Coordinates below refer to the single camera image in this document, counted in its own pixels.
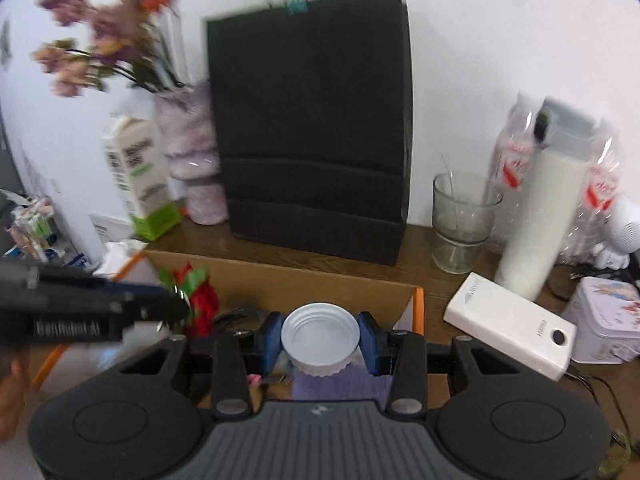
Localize person's left hand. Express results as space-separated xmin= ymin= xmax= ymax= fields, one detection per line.
xmin=0 ymin=355 xmax=31 ymax=441

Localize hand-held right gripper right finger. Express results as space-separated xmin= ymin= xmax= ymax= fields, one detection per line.
xmin=356 ymin=311 xmax=521 ymax=418

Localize white ribbed plastic lid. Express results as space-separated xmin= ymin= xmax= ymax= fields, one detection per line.
xmin=280 ymin=302 xmax=362 ymax=378

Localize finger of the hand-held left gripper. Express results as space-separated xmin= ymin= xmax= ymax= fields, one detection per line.
xmin=125 ymin=300 xmax=194 ymax=329
xmin=95 ymin=277 xmax=183 ymax=307

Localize pink dried flowers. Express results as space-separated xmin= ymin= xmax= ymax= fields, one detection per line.
xmin=31 ymin=0 xmax=188 ymax=98

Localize white power bank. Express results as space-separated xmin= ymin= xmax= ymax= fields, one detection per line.
xmin=443 ymin=272 xmax=578 ymax=382

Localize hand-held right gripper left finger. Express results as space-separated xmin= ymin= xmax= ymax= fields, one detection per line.
xmin=117 ymin=311 xmax=286 ymax=420

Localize red cardboard box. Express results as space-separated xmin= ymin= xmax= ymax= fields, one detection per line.
xmin=30 ymin=250 xmax=426 ymax=411

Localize clear glass cup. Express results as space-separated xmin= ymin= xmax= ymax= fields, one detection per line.
xmin=432 ymin=171 xmax=503 ymax=275

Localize white round speaker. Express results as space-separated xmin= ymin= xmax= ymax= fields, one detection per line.
xmin=597 ymin=195 xmax=640 ymax=256

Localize white thermos bottle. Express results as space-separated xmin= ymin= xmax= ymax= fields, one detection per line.
xmin=494 ymin=97 xmax=603 ymax=301

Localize black paper bag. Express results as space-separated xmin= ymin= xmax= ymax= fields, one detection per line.
xmin=206 ymin=0 xmax=415 ymax=267

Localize purple cloth pouch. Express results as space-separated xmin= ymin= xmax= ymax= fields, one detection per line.
xmin=292 ymin=360 xmax=396 ymax=402

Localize red artificial flower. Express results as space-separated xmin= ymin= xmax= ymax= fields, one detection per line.
xmin=159 ymin=262 xmax=221 ymax=338

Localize crumpled white tissue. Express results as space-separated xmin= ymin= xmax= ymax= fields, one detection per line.
xmin=100 ymin=240 xmax=148 ymax=273

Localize wooden desk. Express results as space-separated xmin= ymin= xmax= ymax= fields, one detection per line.
xmin=145 ymin=217 xmax=640 ymax=480

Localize purple stone vase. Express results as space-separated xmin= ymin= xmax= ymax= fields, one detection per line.
xmin=152 ymin=82 xmax=230 ymax=226

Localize braided charging cable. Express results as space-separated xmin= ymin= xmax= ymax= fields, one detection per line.
xmin=214 ymin=307 xmax=268 ymax=333

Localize green white milk carton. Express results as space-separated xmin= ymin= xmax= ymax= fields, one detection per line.
xmin=102 ymin=116 xmax=186 ymax=242

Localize printed tin box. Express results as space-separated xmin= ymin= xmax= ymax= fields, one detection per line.
xmin=562 ymin=276 xmax=640 ymax=365

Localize black charging cable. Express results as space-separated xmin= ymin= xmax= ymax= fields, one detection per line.
xmin=565 ymin=365 xmax=633 ymax=441

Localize cluttered shelf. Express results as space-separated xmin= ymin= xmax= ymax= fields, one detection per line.
xmin=0 ymin=190 xmax=96 ymax=273

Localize clear plastic water bottle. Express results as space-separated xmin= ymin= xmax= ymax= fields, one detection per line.
xmin=565 ymin=120 xmax=623 ymax=266
xmin=492 ymin=92 xmax=543 ymax=256

